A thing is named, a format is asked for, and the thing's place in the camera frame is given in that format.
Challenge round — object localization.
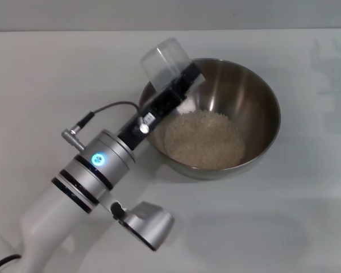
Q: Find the white rice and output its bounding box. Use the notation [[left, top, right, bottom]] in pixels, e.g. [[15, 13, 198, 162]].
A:
[[163, 109, 247, 169]]

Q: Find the stainless steel mixing bowl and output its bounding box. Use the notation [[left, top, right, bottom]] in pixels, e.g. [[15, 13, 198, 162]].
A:
[[138, 58, 282, 180]]

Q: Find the clear plastic measuring cup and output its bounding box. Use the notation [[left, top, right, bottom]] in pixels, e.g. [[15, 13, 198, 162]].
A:
[[139, 36, 192, 93]]

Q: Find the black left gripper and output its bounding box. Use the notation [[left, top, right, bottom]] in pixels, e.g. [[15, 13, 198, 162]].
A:
[[117, 62, 202, 152]]

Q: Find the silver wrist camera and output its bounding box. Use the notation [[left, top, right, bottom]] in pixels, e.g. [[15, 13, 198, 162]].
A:
[[110, 201, 176, 251]]

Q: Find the black cable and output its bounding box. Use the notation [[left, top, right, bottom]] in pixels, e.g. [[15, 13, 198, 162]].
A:
[[0, 254, 23, 271]]

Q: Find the grey left gripper cable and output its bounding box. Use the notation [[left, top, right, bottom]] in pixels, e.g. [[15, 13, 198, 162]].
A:
[[61, 101, 140, 149]]

